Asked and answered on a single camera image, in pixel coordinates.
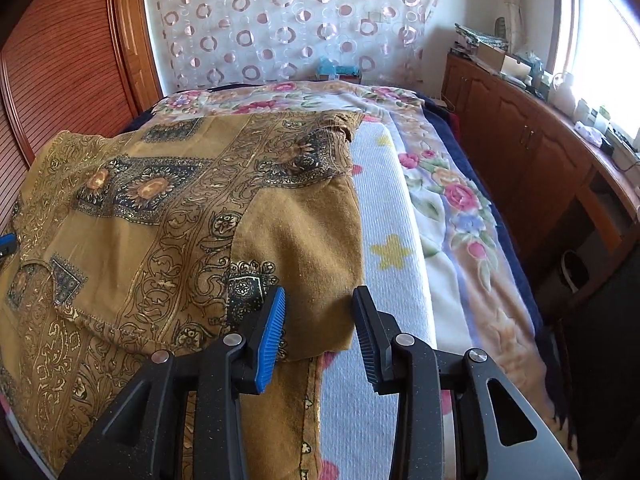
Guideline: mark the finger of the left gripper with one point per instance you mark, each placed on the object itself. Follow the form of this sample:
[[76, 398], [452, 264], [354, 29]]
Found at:
[[8, 244]]

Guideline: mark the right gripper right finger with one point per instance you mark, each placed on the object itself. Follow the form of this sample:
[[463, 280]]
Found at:
[[497, 433]]

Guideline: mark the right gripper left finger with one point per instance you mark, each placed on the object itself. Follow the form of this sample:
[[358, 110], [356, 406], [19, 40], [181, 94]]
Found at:
[[141, 434]]

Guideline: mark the mustard patterned garment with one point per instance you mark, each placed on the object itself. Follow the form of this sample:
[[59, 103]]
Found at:
[[165, 238]]

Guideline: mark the white flower-print blanket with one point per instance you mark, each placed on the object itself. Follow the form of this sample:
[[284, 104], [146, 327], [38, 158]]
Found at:
[[357, 425]]

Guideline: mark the floral bed quilt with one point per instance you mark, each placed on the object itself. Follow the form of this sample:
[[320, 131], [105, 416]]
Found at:
[[479, 293]]

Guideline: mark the wooden wardrobe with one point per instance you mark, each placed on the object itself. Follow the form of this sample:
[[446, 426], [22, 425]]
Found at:
[[81, 65]]

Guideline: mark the long wooden cabinet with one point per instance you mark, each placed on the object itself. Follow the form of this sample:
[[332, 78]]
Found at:
[[555, 191]]

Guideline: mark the circle-pattern sheer curtain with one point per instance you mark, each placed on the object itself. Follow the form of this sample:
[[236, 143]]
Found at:
[[210, 43]]

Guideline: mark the blue tissue box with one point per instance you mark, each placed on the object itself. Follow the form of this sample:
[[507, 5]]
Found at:
[[330, 70]]

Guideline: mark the white bottle on cabinet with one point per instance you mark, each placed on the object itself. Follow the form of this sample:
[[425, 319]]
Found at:
[[561, 95]]

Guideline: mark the cardboard box on cabinet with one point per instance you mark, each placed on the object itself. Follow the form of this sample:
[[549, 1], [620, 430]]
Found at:
[[489, 56]]

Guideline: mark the window with wooden frame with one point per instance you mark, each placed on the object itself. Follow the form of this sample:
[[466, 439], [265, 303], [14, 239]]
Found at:
[[598, 43]]

